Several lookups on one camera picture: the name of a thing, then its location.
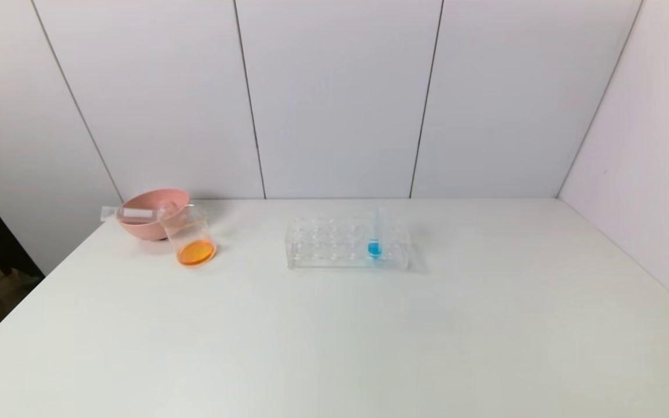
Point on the test tube with yellow pigment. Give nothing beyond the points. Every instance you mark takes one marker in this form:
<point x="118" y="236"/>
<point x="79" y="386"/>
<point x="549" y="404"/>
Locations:
<point x="137" y="213"/>

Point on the clear plastic test tube rack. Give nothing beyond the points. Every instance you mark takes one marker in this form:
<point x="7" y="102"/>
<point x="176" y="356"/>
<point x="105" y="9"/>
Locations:
<point x="323" y="249"/>

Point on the test tube with blue pigment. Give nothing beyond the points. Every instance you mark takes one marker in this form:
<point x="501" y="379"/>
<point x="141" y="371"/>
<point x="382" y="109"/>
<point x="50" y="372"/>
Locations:
<point x="374" y="249"/>

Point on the clear glass beaker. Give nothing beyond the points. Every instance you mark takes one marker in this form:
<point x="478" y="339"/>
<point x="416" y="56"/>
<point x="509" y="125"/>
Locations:
<point x="195" y="252"/>

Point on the pink bowl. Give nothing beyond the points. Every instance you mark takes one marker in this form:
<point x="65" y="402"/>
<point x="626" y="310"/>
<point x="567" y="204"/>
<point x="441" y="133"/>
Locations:
<point x="143" y="229"/>

